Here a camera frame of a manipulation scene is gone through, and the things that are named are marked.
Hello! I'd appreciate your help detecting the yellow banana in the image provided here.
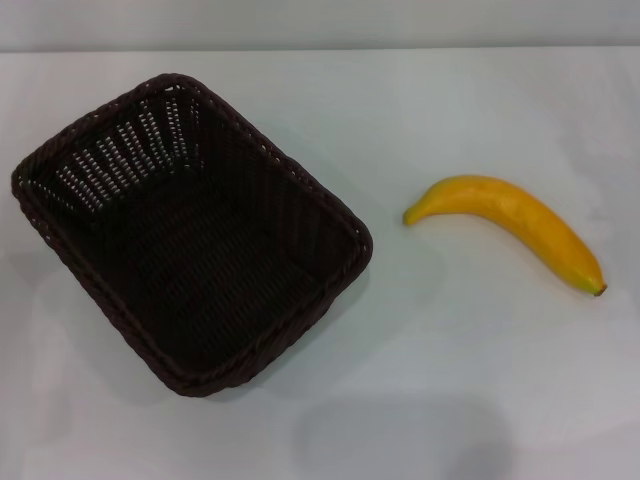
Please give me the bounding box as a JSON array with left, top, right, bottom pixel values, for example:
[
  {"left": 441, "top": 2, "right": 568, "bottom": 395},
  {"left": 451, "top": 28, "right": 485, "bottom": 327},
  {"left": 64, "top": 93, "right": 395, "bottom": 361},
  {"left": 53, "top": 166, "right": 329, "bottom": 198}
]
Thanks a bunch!
[{"left": 402, "top": 174, "right": 609, "bottom": 298}]

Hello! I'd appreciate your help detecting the dark brown woven basket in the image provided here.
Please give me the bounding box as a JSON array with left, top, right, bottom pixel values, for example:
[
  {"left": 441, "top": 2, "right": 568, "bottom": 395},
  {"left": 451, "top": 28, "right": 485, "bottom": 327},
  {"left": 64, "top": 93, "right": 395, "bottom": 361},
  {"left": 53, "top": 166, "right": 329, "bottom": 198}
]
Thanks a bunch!
[{"left": 8, "top": 72, "right": 374, "bottom": 399}]

